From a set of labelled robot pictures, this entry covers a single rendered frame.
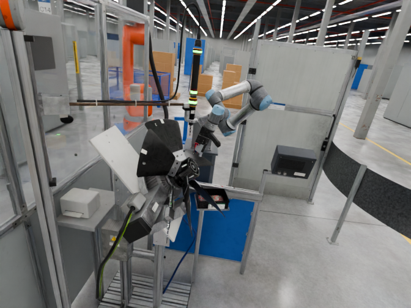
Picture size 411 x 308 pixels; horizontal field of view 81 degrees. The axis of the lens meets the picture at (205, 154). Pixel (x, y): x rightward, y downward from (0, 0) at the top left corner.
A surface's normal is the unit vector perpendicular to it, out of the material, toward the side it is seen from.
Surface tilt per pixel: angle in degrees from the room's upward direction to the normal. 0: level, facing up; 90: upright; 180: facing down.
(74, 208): 90
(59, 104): 90
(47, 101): 90
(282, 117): 90
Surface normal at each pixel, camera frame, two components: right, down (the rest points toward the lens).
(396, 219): -0.89, 0.09
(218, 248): -0.12, 0.38
